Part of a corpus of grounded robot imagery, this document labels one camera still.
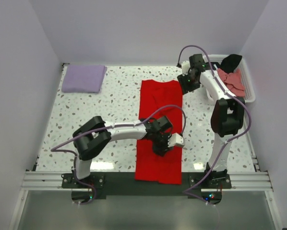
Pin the red t shirt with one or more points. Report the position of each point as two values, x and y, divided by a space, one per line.
149 166

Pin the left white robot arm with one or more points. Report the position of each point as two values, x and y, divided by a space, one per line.
91 138

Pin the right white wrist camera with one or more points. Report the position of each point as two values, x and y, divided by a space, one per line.
185 66

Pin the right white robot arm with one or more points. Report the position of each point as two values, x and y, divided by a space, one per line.
227 116

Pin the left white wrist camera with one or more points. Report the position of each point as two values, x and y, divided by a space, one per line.
176 140

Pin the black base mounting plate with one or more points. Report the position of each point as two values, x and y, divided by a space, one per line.
99 185

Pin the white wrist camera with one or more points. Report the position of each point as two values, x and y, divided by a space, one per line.
185 66
176 140

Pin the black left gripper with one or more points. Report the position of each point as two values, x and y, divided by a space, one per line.
161 150

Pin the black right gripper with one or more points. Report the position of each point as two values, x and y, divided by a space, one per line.
184 87

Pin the folded lilac t shirt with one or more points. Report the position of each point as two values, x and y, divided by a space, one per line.
83 78

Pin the white plastic laundry basket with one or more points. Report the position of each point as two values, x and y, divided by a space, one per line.
245 76

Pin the black t shirt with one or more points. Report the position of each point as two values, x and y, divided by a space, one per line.
228 64

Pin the pink t shirt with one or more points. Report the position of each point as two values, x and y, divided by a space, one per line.
233 82

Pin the aluminium frame rail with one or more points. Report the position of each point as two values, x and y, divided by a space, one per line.
240 181

